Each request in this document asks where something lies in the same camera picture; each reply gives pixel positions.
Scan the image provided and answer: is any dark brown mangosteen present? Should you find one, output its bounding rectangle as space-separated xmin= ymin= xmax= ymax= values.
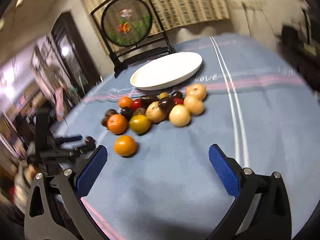
xmin=105 ymin=109 xmax=118 ymax=119

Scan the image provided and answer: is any orange tangerine front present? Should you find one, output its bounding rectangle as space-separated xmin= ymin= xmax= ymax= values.
xmin=113 ymin=135 xmax=138 ymax=157

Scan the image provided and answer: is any small orange tangerine back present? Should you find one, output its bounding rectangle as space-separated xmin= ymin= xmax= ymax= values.
xmin=118 ymin=96 xmax=133 ymax=109

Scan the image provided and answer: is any yellow green citrus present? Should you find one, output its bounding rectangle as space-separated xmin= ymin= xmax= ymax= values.
xmin=129 ymin=114 xmax=151 ymax=134

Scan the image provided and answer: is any red cherry tomato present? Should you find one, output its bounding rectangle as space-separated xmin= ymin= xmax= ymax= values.
xmin=173 ymin=98 xmax=184 ymax=105
xmin=131 ymin=99 xmax=142 ymax=111

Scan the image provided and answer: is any tan speckled round fruit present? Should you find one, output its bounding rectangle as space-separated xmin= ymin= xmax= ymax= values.
xmin=145 ymin=101 xmax=167 ymax=124

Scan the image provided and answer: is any small yellow green fruit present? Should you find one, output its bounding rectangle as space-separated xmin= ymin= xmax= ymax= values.
xmin=158 ymin=92 xmax=169 ymax=100

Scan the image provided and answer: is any dark purple plum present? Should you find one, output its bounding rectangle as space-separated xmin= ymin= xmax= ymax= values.
xmin=158 ymin=96 xmax=175 ymax=114

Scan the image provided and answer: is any pale round fruit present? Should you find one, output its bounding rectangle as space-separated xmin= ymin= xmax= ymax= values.
xmin=185 ymin=83 xmax=207 ymax=100
xmin=169 ymin=105 xmax=191 ymax=127
xmin=183 ymin=95 xmax=204 ymax=115

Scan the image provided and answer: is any pale round fruit back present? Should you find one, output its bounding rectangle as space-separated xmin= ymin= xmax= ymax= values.
xmin=185 ymin=83 xmax=207 ymax=100

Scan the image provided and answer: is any dark wooden cabinet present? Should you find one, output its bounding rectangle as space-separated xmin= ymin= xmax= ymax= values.
xmin=51 ymin=11 xmax=100 ymax=98

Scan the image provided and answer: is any blue striped tablecloth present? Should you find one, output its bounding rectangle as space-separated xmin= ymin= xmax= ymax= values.
xmin=56 ymin=34 xmax=319 ymax=239

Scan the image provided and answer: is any white oval plate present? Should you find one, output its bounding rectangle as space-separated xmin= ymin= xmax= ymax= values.
xmin=130 ymin=52 xmax=203 ymax=91

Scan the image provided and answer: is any goldfish round screen ornament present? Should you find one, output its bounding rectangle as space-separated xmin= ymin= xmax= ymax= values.
xmin=90 ymin=0 xmax=175 ymax=77

